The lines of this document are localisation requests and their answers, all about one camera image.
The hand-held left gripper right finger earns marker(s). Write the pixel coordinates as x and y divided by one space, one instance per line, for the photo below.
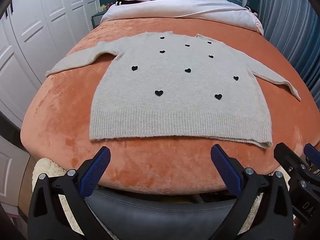
225 170

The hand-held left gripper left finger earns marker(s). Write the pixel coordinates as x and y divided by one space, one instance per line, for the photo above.
96 172

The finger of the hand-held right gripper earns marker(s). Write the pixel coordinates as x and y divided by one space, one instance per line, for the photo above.
287 157
313 153

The grey sweater with black hearts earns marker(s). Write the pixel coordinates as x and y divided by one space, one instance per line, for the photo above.
175 105

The fluffy cream rug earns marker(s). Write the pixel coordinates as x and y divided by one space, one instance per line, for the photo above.
46 166

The orange plush blanket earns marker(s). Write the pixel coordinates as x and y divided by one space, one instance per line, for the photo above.
155 165

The dark grey padded bench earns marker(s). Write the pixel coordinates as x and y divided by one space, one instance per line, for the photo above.
160 215

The white panelled door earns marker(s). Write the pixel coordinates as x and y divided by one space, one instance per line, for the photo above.
12 170

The blue-grey curtain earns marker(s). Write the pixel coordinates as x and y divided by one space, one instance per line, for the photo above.
292 25

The white panelled wardrobe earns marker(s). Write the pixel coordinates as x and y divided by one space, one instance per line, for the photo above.
37 35

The dark bedside table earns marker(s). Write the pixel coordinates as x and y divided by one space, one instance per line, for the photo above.
96 20

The white duvet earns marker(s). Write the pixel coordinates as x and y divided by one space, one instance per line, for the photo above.
200 7

